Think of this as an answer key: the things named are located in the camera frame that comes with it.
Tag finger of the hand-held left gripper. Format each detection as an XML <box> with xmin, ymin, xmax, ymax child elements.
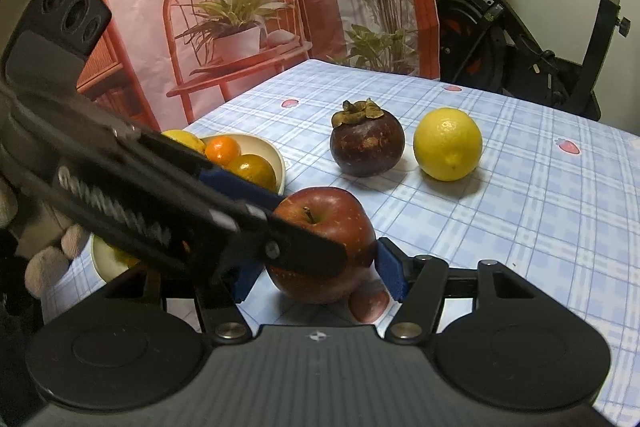
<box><xmin>234</xmin><ymin>214</ymin><xmax>349</xmax><ymax>279</ymax></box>
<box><xmin>142</xmin><ymin>131</ymin><xmax>288</xmax><ymax>212</ymax></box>

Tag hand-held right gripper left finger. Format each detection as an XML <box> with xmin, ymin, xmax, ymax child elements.
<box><xmin>142</xmin><ymin>256</ymin><xmax>264</xmax><ymax>344</ymax></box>

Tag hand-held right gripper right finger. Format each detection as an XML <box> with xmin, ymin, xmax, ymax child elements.
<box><xmin>376</xmin><ymin>236</ymin><xmax>548</xmax><ymax>344</ymax></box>

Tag orange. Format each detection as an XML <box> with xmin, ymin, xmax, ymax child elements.
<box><xmin>226</xmin><ymin>154</ymin><xmax>277</xmax><ymax>190</ymax></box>
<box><xmin>205</xmin><ymin>135</ymin><xmax>242</xmax><ymax>166</ymax></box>

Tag red apple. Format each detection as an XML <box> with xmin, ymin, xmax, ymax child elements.
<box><xmin>264</xmin><ymin>187</ymin><xmax>377</xmax><ymax>305</ymax></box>

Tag cream plate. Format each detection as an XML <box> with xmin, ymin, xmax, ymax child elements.
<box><xmin>91</xmin><ymin>133</ymin><xmax>287</xmax><ymax>285</ymax></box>

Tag person's left hand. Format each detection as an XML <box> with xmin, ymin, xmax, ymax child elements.
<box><xmin>0</xmin><ymin>179</ymin><xmax>93</xmax><ymax>299</ymax></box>

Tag yellow lemon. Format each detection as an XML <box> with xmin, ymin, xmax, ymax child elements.
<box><xmin>413</xmin><ymin>107</ymin><xmax>483</xmax><ymax>182</ymax></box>
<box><xmin>161</xmin><ymin>129</ymin><xmax>207</xmax><ymax>155</ymax></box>

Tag blue plaid tablecloth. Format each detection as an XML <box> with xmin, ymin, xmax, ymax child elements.
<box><xmin>42</xmin><ymin>59</ymin><xmax>640</xmax><ymax>425</ymax></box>

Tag purple mangosteen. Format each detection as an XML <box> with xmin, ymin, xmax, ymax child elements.
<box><xmin>330</xmin><ymin>98</ymin><xmax>406</xmax><ymax>178</ymax></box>

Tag black exercise bike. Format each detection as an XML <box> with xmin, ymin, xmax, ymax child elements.
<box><xmin>425</xmin><ymin>0</ymin><xmax>640</xmax><ymax>122</ymax></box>

